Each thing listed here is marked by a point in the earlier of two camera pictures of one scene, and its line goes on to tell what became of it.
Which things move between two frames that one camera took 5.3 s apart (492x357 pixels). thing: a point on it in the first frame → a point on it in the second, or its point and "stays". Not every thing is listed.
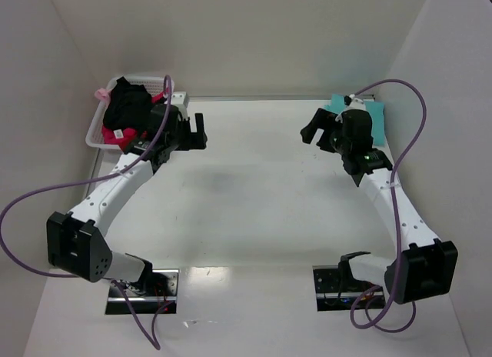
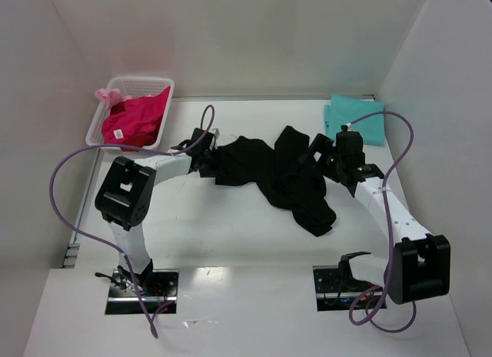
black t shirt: x=127 y=106 → x=283 y=175
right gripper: x=324 y=130 → x=318 y=151
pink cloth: x=104 y=95 stays
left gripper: x=191 y=135 → x=210 y=161
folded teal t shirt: x=377 y=111 stays
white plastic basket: x=94 y=138 stays
